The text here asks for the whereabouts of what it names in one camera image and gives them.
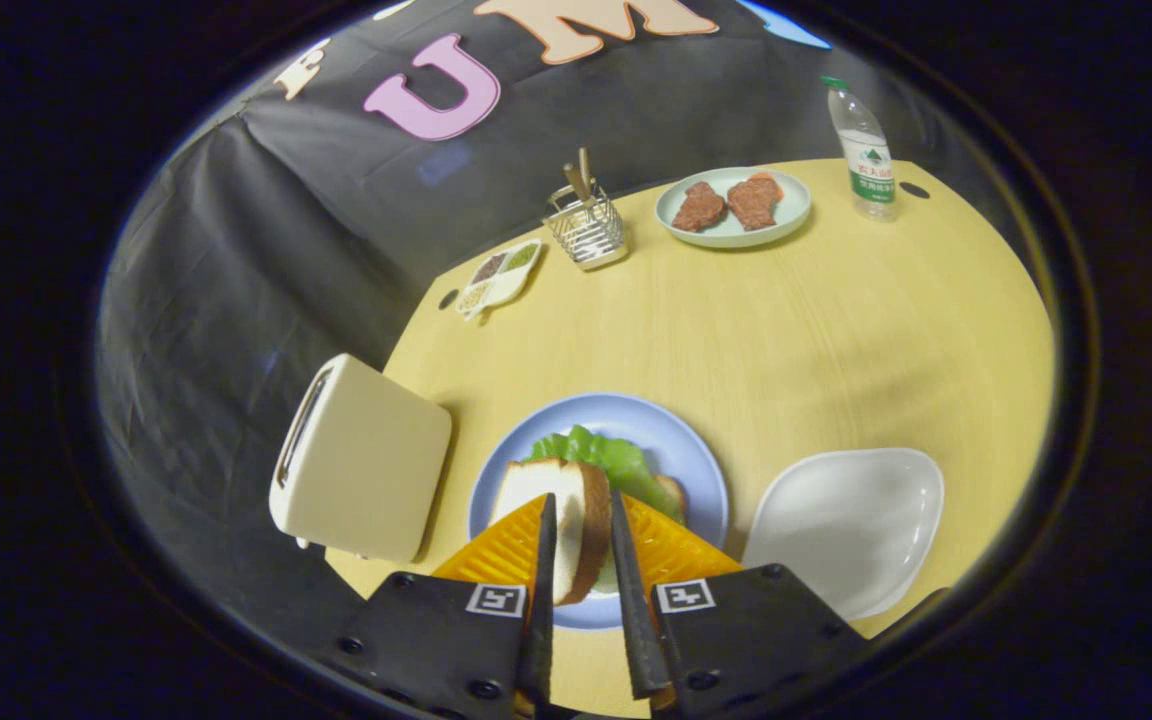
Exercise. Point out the white toaster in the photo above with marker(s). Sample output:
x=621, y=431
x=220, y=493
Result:
x=366, y=460

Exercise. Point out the white leaf-shaped plate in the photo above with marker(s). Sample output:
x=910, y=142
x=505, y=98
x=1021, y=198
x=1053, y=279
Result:
x=846, y=520

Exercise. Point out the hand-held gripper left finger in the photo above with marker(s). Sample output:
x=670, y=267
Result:
x=541, y=620

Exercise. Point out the white divided bean dish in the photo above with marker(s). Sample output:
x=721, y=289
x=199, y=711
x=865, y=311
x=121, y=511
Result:
x=496, y=290

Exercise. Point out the clear water bottle green label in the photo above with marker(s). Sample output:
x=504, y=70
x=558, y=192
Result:
x=871, y=170

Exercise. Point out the brown meat patty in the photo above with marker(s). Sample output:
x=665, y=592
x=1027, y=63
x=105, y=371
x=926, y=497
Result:
x=699, y=207
x=754, y=203

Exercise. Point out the pale green oval plate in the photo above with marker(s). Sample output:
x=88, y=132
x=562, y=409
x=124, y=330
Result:
x=726, y=238

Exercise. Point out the bread slice under ham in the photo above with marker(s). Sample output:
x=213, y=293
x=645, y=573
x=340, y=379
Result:
x=674, y=492

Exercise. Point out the wooden utensil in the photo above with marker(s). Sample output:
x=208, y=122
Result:
x=574, y=180
x=585, y=172

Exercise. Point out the plain bread slice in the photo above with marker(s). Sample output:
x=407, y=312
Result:
x=576, y=530

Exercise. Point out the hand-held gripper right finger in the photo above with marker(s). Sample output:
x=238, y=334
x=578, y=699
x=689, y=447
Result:
x=636, y=620

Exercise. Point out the green lettuce leaf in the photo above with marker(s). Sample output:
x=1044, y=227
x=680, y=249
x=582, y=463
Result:
x=616, y=465

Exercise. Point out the black backdrop cloth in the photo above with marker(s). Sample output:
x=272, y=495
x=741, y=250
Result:
x=236, y=250

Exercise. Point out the blue plate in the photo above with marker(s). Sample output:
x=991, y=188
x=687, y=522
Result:
x=656, y=425

